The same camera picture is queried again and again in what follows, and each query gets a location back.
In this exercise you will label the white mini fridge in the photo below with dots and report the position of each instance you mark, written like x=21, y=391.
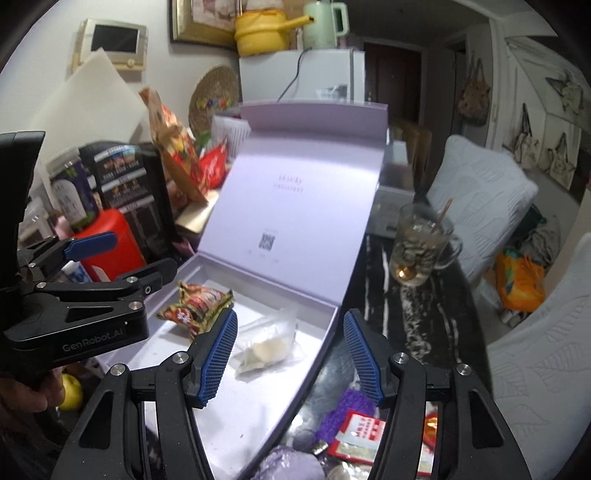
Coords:
x=312, y=74

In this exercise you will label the framed picture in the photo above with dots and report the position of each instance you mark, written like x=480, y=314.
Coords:
x=203, y=22

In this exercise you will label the yellow pot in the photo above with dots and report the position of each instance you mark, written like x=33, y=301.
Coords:
x=266, y=31

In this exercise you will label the orange patterned gift bag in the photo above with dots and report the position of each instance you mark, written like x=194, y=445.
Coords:
x=176, y=148

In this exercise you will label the lavender gift box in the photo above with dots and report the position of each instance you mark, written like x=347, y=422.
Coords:
x=285, y=232

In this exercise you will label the grey leaf chair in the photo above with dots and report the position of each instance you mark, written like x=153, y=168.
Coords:
x=489, y=196
x=541, y=372

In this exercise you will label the far grey leaf chair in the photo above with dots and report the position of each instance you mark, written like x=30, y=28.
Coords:
x=489, y=196

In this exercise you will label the yellow lemon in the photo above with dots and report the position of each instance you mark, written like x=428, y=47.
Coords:
x=73, y=393

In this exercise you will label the dark label jar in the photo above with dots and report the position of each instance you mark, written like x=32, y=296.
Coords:
x=70, y=186

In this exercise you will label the small red gold snack packet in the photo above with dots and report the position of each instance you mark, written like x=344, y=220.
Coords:
x=430, y=432

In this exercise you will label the clear zip bag white contents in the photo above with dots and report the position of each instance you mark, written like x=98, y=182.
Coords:
x=264, y=342

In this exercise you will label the wall intercom panel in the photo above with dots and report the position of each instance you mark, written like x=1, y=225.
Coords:
x=125, y=44

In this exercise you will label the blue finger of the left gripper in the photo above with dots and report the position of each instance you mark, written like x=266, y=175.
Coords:
x=151, y=278
x=87, y=247

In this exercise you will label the near grey leaf chair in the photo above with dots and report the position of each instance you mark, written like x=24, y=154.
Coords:
x=541, y=372

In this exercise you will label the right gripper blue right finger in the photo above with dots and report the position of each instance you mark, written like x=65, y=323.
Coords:
x=370, y=353

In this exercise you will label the round woven mat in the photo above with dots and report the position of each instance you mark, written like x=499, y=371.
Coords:
x=216, y=91

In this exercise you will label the orange plastic bag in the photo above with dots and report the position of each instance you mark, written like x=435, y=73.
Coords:
x=519, y=281

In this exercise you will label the mint green kettle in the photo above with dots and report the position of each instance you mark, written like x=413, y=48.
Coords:
x=330, y=22

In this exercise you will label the glass mug with cartoon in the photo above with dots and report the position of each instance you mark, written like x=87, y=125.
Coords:
x=425, y=242

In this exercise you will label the black printed box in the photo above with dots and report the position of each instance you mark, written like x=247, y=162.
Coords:
x=130, y=179

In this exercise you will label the red gold patterned snack bag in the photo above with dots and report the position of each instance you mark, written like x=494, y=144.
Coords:
x=197, y=308

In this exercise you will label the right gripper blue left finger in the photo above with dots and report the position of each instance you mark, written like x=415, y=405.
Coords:
x=209, y=354

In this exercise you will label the purple satin drawstring pouch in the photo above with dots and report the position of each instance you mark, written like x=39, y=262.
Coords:
x=286, y=463

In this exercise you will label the long red white snack packet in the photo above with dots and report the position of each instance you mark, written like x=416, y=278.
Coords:
x=359, y=438

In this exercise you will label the white paper sheet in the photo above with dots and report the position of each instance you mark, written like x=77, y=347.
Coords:
x=93, y=104

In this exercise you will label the person's left hand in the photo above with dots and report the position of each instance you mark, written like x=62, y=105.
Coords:
x=19, y=397

